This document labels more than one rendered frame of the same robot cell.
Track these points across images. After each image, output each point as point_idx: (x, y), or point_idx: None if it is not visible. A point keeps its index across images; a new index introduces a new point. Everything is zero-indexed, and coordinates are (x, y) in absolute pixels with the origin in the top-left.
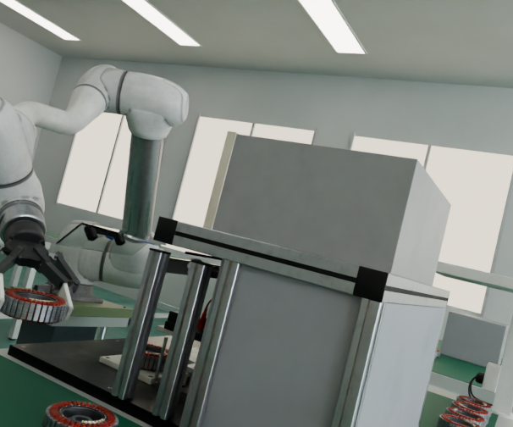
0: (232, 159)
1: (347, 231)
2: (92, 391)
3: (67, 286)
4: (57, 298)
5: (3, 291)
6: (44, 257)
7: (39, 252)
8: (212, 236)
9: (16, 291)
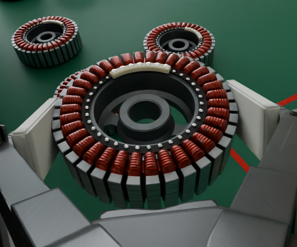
0: None
1: None
2: (6, 235)
3: (22, 125)
4: (79, 108)
5: (235, 89)
6: (56, 196)
7: (80, 227)
8: None
9: (197, 127)
